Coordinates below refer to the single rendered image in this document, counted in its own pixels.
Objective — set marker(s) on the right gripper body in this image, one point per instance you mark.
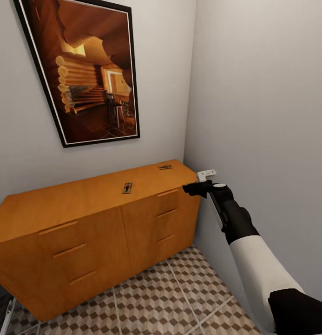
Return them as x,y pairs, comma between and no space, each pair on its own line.
196,188

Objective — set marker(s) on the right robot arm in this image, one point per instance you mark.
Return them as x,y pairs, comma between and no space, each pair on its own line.
276,300

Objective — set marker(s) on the picture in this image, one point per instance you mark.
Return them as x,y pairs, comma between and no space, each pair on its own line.
83,51

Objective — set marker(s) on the cabinet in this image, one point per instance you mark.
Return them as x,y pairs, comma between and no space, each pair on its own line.
62,245

